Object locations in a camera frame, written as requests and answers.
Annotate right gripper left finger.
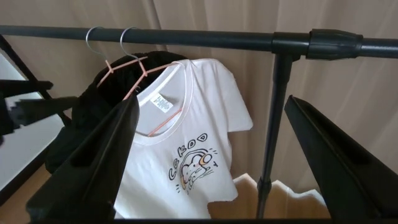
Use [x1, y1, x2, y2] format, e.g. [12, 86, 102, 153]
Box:
[25, 93, 141, 220]

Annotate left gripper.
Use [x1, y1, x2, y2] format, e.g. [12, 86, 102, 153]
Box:
[0, 79, 79, 136]

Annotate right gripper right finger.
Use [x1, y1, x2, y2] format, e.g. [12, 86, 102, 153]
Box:
[284, 95, 398, 219]

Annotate black shorts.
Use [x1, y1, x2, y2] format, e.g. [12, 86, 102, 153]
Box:
[44, 50, 189, 174]

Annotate pink clothes hanger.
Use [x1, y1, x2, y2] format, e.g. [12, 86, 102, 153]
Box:
[85, 26, 149, 89]
[119, 26, 183, 138]

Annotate white printed garment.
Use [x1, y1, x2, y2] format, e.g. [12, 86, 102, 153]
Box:
[113, 58, 254, 219]

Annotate black clothes rack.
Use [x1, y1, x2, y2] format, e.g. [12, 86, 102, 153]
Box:
[0, 24, 398, 219]

